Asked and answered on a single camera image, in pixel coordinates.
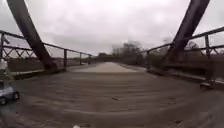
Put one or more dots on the row of bare trees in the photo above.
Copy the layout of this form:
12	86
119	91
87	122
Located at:
128	52

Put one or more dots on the dark metal lattice railing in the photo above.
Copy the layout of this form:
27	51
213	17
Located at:
207	50
65	58

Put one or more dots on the dark slanted steel girder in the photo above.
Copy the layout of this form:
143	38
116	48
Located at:
186	31
30	35

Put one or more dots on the small white wheeled robot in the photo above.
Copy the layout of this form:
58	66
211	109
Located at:
6	90

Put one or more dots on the pale concrete path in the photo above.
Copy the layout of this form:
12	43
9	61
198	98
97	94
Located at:
106	67

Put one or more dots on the robot's own part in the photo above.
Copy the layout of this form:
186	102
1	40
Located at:
76	126

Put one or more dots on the brown wooden plank deck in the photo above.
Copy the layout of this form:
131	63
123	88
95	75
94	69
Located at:
110	96

